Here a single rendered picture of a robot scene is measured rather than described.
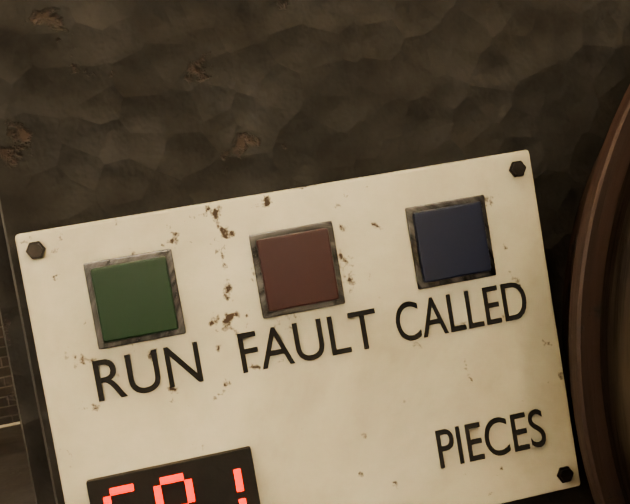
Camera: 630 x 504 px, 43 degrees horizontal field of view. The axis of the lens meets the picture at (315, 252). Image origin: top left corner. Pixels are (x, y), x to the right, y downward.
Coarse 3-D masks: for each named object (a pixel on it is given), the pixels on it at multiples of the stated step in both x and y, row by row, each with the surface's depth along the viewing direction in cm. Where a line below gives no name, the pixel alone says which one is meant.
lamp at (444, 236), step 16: (448, 208) 41; (464, 208) 41; (480, 208) 41; (416, 224) 41; (432, 224) 41; (448, 224) 41; (464, 224) 41; (480, 224) 41; (432, 240) 41; (448, 240) 41; (464, 240) 41; (480, 240) 41; (432, 256) 41; (448, 256) 41; (464, 256) 41; (480, 256) 41; (432, 272) 41; (448, 272) 41; (464, 272) 41; (480, 272) 41
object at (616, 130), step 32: (608, 160) 35; (608, 192) 35; (576, 224) 44; (608, 224) 35; (576, 256) 36; (576, 288) 36; (576, 320) 35; (576, 352) 35; (576, 384) 36; (576, 416) 36; (608, 448) 36; (608, 480) 36
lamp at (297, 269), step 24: (264, 240) 39; (288, 240) 40; (312, 240) 40; (264, 264) 39; (288, 264) 40; (312, 264) 40; (264, 288) 40; (288, 288) 40; (312, 288) 40; (336, 288) 40
